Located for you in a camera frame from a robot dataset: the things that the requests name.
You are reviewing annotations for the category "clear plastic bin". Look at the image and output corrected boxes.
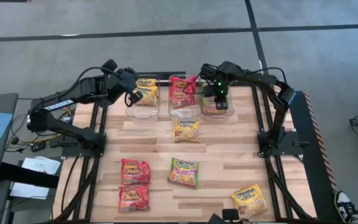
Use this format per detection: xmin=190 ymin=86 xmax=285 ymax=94
xmin=124 ymin=73 xmax=161 ymax=121
xmin=167 ymin=74 xmax=202 ymax=121
xmin=199 ymin=74 xmax=238 ymax=122

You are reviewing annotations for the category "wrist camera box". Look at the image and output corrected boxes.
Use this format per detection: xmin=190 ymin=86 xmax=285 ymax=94
xmin=128 ymin=90 xmax=144 ymax=105
xmin=215 ymin=99 xmax=229 ymax=111

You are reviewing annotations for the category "black mat striped edge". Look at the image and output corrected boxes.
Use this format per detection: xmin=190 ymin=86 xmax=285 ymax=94
xmin=286 ymin=90 xmax=348 ymax=223

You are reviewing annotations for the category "black rectangular device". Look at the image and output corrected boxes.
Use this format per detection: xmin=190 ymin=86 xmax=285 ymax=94
xmin=221 ymin=208 xmax=240 ymax=222

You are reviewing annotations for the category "black aluminium rail frame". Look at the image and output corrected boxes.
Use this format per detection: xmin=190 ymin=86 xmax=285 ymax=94
xmin=53 ymin=71 xmax=318 ymax=224

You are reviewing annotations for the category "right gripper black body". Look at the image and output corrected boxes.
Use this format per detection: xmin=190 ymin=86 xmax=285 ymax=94
xmin=211 ymin=73 xmax=231 ymax=101

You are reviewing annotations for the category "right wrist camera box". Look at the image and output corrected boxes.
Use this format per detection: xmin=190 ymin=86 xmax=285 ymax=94
xmin=215 ymin=99 xmax=229 ymax=111

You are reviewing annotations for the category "green lime chili ramen packet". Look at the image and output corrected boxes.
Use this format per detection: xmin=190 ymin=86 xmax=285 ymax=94
xmin=201 ymin=96 xmax=219 ymax=115
xmin=167 ymin=157 xmax=200 ymax=189

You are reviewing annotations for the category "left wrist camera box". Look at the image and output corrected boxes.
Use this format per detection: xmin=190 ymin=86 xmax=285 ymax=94
xmin=128 ymin=90 xmax=144 ymax=105

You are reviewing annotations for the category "black beam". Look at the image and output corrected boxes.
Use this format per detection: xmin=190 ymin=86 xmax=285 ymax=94
xmin=0 ymin=162 xmax=60 ymax=189

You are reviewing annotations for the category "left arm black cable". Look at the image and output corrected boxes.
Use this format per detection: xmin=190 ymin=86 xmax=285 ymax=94
xmin=70 ymin=65 xmax=135 ymax=108

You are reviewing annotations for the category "white paper sheet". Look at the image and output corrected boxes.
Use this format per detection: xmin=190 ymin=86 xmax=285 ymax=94
xmin=21 ymin=156 xmax=62 ymax=175
xmin=9 ymin=182 xmax=51 ymax=200

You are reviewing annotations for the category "black power adapter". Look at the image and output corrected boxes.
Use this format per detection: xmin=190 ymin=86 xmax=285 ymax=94
xmin=30 ymin=141 xmax=47 ymax=152

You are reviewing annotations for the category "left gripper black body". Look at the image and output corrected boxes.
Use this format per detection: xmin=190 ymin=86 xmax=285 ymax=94
xmin=106 ymin=67 xmax=139 ymax=97

